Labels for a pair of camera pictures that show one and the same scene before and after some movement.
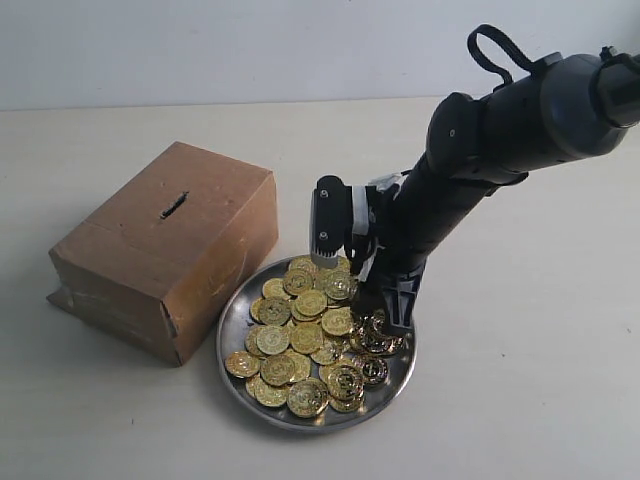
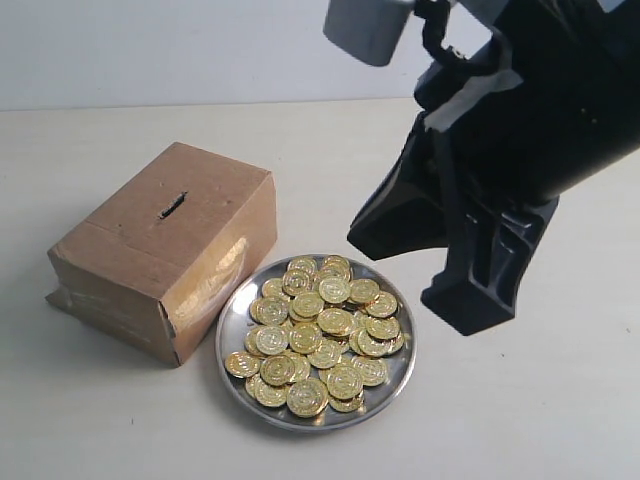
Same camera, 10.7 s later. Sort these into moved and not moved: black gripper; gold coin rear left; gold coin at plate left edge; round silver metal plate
Moved: black gripper
Not moved: gold coin at plate left edge; round silver metal plate; gold coin rear left
